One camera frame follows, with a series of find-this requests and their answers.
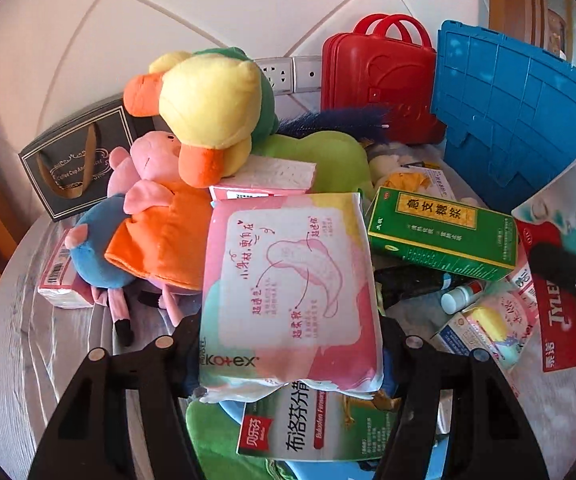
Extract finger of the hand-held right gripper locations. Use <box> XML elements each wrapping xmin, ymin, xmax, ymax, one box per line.
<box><xmin>526</xmin><ymin>241</ymin><xmax>576</xmax><ymax>357</ymax></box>

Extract white cloth-covered round desktop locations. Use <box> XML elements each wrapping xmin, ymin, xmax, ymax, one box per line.
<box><xmin>0</xmin><ymin>215</ymin><xmax>576</xmax><ymax>480</ymax></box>

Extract red toy suitcase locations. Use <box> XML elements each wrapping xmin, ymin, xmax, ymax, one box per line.
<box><xmin>321</xmin><ymin>14</ymin><xmax>447</xmax><ymax>147</ymax></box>

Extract small white bottle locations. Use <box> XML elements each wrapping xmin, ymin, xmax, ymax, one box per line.
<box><xmin>440</xmin><ymin>280</ymin><xmax>487</xmax><ymax>315</ymax></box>

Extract blue plastic crate panel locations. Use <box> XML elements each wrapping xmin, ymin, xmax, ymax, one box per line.
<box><xmin>430</xmin><ymin>20</ymin><xmax>576</xmax><ymax>221</ymax></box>

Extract white green medicine box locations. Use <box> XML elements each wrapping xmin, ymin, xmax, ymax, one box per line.
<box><xmin>237</xmin><ymin>379</ymin><xmax>405</xmax><ymax>463</ymax></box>

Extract dark blue feather duster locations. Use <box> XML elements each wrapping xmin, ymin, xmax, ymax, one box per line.
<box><xmin>278</xmin><ymin>105</ymin><xmax>393</xmax><ymax>139</ymax></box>

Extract black gift bag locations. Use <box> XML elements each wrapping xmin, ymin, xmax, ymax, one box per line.
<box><xmin>19</xmin><ymin>92</ymin><xmax>146</xmax><ymax>223</ymax></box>

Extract pink sanitary pad pack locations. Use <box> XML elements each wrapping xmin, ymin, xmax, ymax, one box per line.
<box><xmin>198</xmin><ymin>191</ymin><xmax>386</xmax><ymax>395</ymax></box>

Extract yellow duck plush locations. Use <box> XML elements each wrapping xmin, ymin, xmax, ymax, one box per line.
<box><xmin>123</xmin><ymin>47</ymin><xmax>277</xmax><ymax>188</ymax></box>

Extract light green plush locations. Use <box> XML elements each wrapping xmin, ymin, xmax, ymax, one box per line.
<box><xmin>253</xmin><ymin>131</ymin><xmax>373</xmax><ymax>201</ymax></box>

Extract pink tissue pack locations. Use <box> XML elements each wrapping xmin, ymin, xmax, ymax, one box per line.
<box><xmin>209</xmin><ymin>155</ymin><xmax>319</xmax><ymax>202</ymax></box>
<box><xmin>37</xmin><ymin>227</ymin><xmax>95</xmax><ymax>310</ymax></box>

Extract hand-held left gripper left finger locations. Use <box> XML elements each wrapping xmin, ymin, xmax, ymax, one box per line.
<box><xmin>35</xmin><ymin>317</ymin><xmax>203</xmax><ymax>480</ymax></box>

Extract white wall socket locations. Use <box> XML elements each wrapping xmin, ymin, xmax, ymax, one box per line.
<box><xmin>254</xmin><ymin>55</ymin><xmax>325</xmax><ymax>95</ymax></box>

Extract green box yellow label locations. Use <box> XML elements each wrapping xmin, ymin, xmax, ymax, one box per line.
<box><xmin>367</xmin><ymin>186</ymin><xmax>518</xmax><ymax>282</ymax></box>

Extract white box yellow picture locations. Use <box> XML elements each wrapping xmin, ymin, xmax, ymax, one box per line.
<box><xmin>432</xmin><ymin>290</ymin><xmax>539</xmax><ymax>376</ymax></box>

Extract red white medicine box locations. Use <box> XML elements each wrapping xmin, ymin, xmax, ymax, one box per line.
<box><xmin>512</xmin><ymin>149</ymin><xmax>576</xmax><ymax>376</ymax></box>

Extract pink pig plush blue clothes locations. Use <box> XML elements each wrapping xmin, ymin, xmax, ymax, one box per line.
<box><xmin>64</xmin><ymin>146</ymin><xmax>144</xmax><ymax>347</ymax></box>

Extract yellow white pack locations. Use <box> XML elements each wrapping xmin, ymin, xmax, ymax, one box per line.
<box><xmin>382</xmin><ymin>167</ymin><xmax>457</xmax><ymax>207</ymax></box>

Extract pink pig plush orange dress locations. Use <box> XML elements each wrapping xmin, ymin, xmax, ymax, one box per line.
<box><xmin>104</xmin><ymin>130</ymin><xmax>213</xmax><ymax>323</ymax></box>

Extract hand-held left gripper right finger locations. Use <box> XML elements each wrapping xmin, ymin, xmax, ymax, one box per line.
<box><xmin>375</xmin><ymin>317</ymin><xmax>551</xmax><ymax>480</ymax></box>

